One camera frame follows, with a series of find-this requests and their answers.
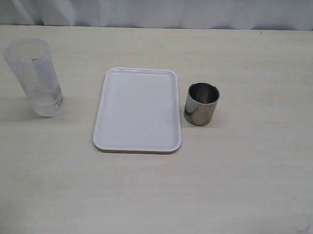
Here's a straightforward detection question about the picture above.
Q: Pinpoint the stainless steel cup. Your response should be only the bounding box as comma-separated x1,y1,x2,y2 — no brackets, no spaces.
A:
184,82,220,126

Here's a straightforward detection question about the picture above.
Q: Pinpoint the clear plastic measuring cup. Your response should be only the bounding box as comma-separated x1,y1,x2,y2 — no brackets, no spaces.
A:
3,38,63,118

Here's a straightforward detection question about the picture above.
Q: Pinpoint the white rectangular tray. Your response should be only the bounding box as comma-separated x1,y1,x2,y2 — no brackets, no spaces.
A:
93,67,182,153

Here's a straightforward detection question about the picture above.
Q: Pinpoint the white backdrop curtain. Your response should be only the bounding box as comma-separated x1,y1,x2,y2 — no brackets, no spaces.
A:
0,0,313,30

